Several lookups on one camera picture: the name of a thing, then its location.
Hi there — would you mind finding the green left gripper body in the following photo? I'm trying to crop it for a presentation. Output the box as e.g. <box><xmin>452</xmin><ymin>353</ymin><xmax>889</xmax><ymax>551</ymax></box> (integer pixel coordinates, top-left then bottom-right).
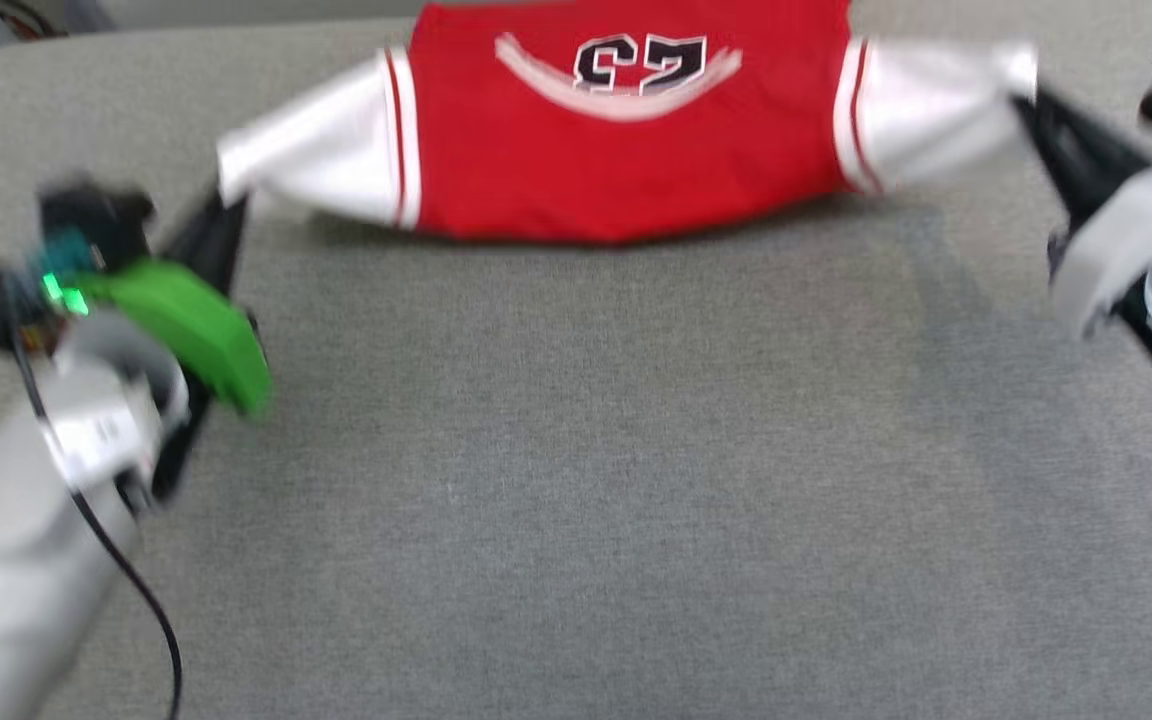
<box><xmin>0</xmin><ymin>256</ymin><xmax>274</xmax><ymax>419</ymax></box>

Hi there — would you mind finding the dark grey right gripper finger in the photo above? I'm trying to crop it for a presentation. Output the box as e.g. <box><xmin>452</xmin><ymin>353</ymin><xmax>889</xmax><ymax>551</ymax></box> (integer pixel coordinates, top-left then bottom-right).
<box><xmin>1012</xmin><ymin>88</ymin><xmax>1152</xmax><ymax>185</ymax></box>
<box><xmin>1014</xmin><ymin>100</ymin><xmax>1121</xmax><ymax>229</ymax></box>

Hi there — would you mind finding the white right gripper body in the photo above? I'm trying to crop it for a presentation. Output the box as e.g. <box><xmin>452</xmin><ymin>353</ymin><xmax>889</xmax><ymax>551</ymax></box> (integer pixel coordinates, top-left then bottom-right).
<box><xmin>1046</xmin><ymin>163</ymin><xmax>1152</xmax><ymax>343</ymax></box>

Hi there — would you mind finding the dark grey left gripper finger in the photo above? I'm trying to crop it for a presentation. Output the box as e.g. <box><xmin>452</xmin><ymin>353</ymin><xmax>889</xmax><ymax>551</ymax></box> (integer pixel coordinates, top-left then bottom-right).
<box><xmin>198</xmin><ymin>200</ymin><xmax>251</xmax><ymax>303</ymax></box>
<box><xmin>162</xmin><ymin>188</ymin><xmax>249</xmax><ymax>283</ymax></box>

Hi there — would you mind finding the red and white jersey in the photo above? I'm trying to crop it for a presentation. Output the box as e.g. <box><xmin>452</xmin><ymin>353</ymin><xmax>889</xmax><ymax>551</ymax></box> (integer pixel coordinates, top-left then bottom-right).
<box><xmin>216</xmin><ymin>0</ymin><xmax>1040</xmax><ymax>247</ymax></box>

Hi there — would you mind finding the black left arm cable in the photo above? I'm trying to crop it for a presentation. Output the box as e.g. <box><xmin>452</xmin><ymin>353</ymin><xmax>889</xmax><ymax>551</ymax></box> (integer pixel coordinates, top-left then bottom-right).
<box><xmin>10</xmin><ymin>325</ymin><xmax>184</xmax><ymax>720</ymax></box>

